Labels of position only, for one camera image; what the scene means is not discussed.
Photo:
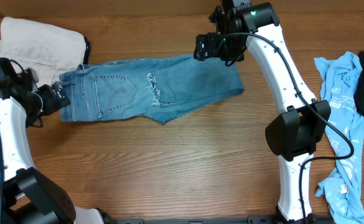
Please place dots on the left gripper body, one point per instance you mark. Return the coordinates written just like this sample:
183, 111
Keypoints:
50, 103

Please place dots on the light blue printed t-shirt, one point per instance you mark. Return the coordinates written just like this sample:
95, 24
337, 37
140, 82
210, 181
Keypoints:
342, 189

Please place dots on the folded beige trousers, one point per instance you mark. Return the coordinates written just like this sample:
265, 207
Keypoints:
47, 49

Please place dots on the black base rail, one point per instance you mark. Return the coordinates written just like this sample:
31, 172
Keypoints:
194, 221

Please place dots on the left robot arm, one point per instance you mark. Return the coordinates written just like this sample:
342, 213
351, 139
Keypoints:
27, 195

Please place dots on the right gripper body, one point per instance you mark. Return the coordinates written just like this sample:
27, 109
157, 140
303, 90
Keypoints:
231, 48

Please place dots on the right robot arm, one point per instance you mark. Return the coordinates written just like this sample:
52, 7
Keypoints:
299, 125

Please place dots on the folded black garment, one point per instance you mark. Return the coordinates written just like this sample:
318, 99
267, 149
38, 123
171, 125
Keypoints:
87, 50

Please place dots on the blue denim jeans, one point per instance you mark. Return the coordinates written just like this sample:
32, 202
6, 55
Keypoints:
162, 89

